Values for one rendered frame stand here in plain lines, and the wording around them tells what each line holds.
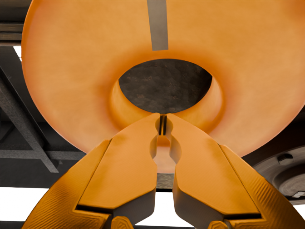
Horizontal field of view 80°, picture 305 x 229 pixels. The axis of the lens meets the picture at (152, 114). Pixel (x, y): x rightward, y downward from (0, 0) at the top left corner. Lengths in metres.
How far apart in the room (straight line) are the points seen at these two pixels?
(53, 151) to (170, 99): 5.43
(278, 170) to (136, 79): 0.39
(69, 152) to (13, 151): 1.58
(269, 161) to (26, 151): 6.14
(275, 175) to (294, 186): 0.04
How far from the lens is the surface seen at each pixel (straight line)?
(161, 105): 0.56
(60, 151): 5.78
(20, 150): 6.34
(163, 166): 0.16
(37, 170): 9.13
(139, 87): 0.52
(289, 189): 0.52
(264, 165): 0.41
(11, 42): 7.71
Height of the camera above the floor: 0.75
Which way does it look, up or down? 44 degrees up
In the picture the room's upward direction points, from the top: 180 degrees clockwise
